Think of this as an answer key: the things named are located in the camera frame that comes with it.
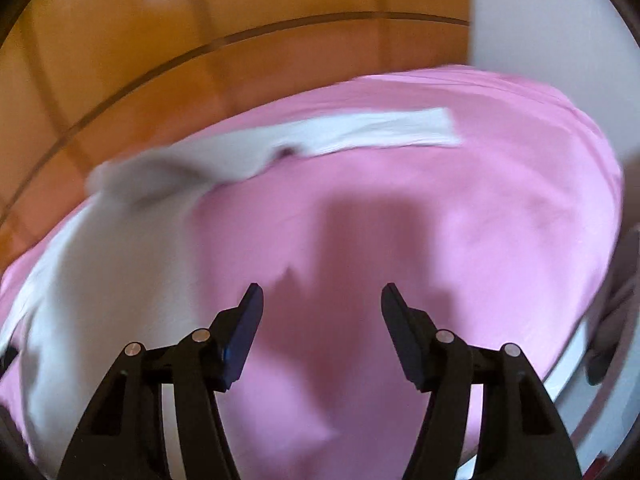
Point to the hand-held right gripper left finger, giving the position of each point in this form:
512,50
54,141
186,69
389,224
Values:
244,330

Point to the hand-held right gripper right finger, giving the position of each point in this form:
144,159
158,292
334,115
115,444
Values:
400,332

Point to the white ribbed sweater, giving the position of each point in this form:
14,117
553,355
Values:
125,270

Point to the pink bed sheet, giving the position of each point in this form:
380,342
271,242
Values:
450,235

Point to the dark cloth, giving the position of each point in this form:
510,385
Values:
612,325

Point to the wooden panelled wardrobe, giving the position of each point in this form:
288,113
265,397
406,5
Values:
200,10

